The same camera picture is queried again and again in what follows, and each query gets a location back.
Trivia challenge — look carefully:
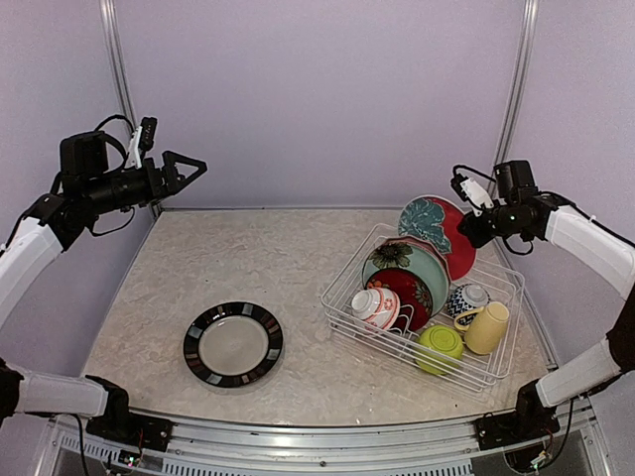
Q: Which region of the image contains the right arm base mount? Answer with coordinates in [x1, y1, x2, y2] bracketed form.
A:
[473, 412, 561, 451]

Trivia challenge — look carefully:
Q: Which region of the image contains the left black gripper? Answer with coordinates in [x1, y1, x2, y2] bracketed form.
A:
[83, 149, 206, 214]

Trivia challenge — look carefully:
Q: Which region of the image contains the red floral bowl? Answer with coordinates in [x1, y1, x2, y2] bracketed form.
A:
[365, 268, 434, 332]

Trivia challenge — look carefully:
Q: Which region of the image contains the left aluminium corner post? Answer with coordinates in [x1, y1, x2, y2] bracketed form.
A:
[98, 0, 165, 219]

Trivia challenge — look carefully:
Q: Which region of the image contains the aluminium front rail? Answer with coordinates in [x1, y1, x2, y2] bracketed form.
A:
[34, 399, 615, 475]

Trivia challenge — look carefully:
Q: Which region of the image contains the aluminium corner post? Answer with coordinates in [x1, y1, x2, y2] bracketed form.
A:
[98, 0, 165, 219]
[488, 0, 541, 173]

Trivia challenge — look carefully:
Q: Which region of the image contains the light teal floral plate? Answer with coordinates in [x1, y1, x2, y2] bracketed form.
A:
[362, 238, 450, 316]

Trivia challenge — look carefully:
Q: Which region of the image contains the yellow mug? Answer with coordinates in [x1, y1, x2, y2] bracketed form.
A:
[453, 301, 510, 355]

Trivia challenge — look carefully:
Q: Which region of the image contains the pink scalloped plate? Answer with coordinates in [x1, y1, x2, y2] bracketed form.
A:
[384, 237, 451, 296]

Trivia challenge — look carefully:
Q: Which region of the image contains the white wire dish rack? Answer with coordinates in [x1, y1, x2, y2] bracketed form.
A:
[321, 224, 525, 392]

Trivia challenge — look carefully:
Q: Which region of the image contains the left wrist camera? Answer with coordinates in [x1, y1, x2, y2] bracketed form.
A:
[123, 117, 158, 169]

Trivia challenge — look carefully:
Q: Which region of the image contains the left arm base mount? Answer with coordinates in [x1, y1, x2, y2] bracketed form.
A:
[86, 413, 174, 452]

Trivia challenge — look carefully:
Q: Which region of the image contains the white red patterned bowl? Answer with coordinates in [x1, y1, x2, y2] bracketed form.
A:
[351, 288, 401, 333]

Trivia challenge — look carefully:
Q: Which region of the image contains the black rimmed beige plate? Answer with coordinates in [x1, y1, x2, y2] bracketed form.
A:
[183, 301, 284, 389]

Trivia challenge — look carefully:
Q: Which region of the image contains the blue white patterned cup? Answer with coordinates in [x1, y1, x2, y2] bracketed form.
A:
[445, 283, 490, 318]

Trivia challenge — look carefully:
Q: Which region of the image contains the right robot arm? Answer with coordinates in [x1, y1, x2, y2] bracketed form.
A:
[451, 160, 634, 440]

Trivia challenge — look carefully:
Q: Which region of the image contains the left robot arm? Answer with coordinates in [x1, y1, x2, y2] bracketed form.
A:
[1, 126, 207, 441]

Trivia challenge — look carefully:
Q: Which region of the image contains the red teal floral plate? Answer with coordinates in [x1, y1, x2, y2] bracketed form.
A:
[398, 195, 476, 281]

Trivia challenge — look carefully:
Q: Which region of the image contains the right aluminium corner post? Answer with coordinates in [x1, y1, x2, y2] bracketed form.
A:
[488, 0, 541, 173]

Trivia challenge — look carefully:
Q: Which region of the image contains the lime green bowl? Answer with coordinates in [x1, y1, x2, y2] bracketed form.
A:
[415, 324, 464, 376]

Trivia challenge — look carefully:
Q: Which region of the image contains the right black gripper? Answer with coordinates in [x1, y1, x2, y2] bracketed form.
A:
[457, 198, 527, 248]

